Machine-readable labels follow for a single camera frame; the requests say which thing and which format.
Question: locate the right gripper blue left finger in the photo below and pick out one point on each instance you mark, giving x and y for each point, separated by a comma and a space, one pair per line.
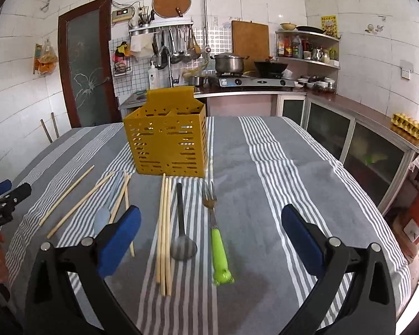
51, 306

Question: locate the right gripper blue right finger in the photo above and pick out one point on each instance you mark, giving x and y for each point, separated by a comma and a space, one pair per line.
369, 304

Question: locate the wooden chopstick crossed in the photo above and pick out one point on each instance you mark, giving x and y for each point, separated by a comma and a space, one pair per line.
119, 198
126, 200

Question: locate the dark metal spoon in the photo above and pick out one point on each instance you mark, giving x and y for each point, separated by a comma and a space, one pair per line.
182, 247

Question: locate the light blue plastic spoon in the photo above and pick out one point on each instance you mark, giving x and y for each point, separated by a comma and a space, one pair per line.
102, 216

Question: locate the hanging plastic bags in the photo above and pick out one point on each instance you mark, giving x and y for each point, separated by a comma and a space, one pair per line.
45, 58

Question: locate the glass door counter cabinet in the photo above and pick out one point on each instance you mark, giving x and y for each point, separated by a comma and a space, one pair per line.
372, 149

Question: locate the steel sink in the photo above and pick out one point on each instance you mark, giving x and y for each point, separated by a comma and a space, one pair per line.
139, 96

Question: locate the yellow perforated utensil holder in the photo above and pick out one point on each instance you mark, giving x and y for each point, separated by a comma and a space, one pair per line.
167, 135

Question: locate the grey striped tablecloth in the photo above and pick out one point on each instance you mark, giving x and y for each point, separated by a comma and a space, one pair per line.
246, 277

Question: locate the dark brown glass door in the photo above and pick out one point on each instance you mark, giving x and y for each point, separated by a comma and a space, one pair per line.
85, 67

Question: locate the white soap bottle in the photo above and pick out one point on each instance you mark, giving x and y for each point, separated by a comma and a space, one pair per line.
153, 77

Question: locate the yellow egg tray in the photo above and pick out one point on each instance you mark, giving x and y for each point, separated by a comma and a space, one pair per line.
406, 123

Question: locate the steel faucet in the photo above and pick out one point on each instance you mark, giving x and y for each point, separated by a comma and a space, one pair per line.
164, 61

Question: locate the steel utensil rack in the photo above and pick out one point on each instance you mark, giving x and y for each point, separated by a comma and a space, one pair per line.
158, 26

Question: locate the round wooden lid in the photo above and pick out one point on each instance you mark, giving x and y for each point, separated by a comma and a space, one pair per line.
171, 8

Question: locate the steel gas stove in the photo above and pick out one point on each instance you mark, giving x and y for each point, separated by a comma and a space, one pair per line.
245, 81

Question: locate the steel cooking pot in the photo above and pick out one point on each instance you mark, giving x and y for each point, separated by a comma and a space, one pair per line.
228, 63

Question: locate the black wok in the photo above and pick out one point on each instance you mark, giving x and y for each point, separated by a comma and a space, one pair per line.
270, 69

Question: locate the white corner shelf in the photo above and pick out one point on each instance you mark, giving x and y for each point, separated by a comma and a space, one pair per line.
312, 57

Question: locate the wooden cutting board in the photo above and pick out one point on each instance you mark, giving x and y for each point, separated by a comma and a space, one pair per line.
250, 41

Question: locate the green handled fork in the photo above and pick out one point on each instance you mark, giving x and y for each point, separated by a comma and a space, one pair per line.
221, 272

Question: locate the yellow wall poster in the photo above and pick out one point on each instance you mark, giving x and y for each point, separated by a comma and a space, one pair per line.
329, 26

